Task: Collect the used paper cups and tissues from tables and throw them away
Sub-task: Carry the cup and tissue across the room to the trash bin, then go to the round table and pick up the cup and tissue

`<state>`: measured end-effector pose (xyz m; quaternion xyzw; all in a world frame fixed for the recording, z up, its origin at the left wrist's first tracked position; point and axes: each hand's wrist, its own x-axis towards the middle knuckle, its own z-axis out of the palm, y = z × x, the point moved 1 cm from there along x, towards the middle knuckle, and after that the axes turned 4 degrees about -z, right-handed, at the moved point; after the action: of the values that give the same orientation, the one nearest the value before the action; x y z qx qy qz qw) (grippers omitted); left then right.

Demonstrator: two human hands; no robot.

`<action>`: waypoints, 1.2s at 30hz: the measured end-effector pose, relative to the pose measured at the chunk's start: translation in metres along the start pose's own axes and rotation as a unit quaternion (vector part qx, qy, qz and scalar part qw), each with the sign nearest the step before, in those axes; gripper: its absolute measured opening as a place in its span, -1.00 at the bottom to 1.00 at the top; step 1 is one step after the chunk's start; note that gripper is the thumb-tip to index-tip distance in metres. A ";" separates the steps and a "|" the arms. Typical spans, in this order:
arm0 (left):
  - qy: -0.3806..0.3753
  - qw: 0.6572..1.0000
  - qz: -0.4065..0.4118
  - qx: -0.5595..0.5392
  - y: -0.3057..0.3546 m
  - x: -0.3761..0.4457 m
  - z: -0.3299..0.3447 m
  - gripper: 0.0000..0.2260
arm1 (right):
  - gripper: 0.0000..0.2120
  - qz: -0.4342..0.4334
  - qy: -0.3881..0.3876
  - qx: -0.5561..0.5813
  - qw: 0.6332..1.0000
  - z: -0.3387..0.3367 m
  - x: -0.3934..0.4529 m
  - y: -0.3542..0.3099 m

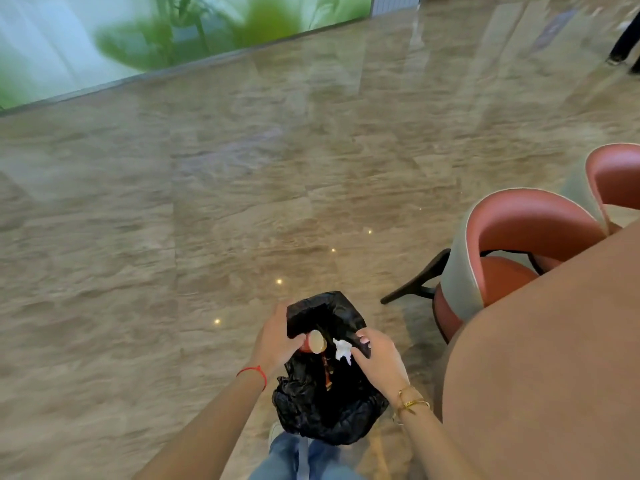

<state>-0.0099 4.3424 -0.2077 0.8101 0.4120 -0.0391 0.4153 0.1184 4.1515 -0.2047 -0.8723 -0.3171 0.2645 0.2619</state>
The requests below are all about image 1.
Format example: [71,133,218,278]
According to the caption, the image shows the gold bangle bracelet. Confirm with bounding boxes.
[392,398,431,426]

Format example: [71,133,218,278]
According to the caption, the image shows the person's right forearm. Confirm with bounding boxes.
[393,397,484,480]

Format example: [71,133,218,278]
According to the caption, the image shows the pink and grey armchair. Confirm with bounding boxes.
[560,143,640,236]
[380,188,609,344]

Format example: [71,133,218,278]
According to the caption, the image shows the red paper cup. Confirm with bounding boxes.
[299,330,329,355]

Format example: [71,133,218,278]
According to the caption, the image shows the person's left forearm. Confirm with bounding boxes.
[132,371,268,480]

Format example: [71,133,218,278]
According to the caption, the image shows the black plastic trash bag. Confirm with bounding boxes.
[271,291,390,446]

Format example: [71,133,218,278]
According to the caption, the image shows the red string bracelet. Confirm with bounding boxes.
[236,365,268,392]

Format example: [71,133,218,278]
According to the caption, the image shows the white tissue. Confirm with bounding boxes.
[332,338,355,366]

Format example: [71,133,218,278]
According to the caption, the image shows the person's left hand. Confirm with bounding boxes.
[249,302,307,379]

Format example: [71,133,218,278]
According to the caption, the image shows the person's right hand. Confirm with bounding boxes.
[350,328,412,401]

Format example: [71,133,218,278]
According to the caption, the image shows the blue jeans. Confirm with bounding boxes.
[248,432,367,480]

